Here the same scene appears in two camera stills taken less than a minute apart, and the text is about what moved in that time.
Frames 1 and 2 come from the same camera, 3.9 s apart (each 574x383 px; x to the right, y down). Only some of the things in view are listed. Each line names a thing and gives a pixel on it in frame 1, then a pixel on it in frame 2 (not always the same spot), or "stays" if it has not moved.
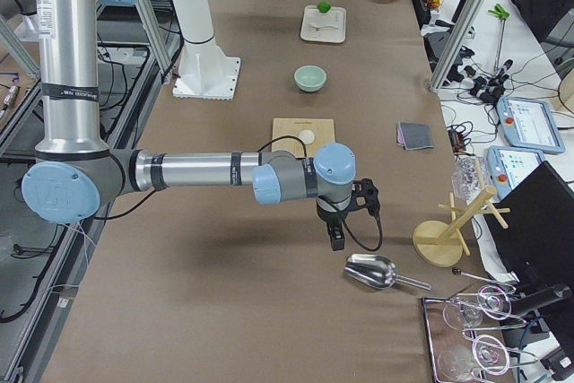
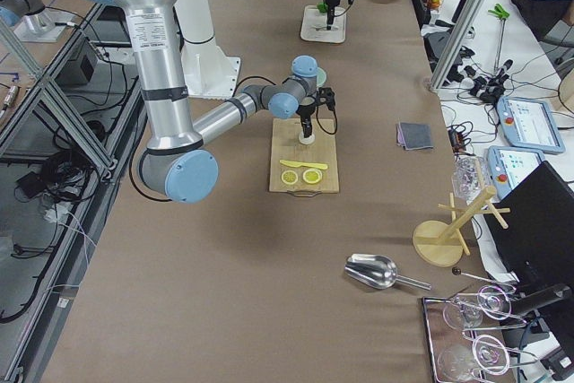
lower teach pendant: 510,165 stays
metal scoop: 378,272 stays
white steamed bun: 307,136 stays
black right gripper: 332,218 to 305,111
